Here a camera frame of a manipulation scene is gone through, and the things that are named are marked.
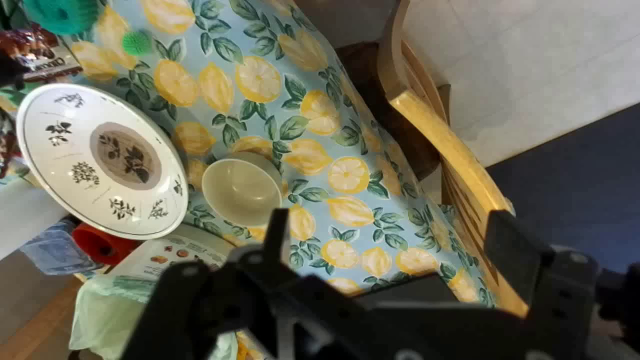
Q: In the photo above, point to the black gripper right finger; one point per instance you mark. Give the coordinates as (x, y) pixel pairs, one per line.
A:
(516, 251)

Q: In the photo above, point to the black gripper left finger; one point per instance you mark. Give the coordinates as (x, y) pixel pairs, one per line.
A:
(279, 233)

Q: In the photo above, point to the wooden lattice-back chair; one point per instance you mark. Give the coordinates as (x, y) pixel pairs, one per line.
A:
(460, 167)

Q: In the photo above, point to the small cream bowl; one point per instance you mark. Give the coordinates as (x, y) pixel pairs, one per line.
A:
(240, 190)

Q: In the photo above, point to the navy blue placemat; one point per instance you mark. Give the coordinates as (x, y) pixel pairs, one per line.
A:
(580, 193)

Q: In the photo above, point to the printed paper booklet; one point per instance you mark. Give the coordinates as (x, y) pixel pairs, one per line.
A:
(176, 251)

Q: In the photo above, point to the lemon print tablecloth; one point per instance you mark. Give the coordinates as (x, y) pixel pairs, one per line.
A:
(286, 112)

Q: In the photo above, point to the red plastic object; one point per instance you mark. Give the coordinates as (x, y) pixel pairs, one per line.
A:
(101, 243)

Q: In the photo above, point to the white floral plate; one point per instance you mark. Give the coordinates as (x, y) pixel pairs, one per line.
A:
(101, 161)

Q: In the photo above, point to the blue cloth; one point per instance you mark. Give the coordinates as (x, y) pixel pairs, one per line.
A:
(53, 252)

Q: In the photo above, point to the small green ball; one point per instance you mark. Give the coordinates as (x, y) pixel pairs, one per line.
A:
(136, 43)

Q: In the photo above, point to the green round toy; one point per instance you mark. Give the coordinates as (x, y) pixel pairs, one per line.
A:
(62, 12)

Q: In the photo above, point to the dark snack bag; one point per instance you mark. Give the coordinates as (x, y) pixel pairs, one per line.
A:
(30, 51)

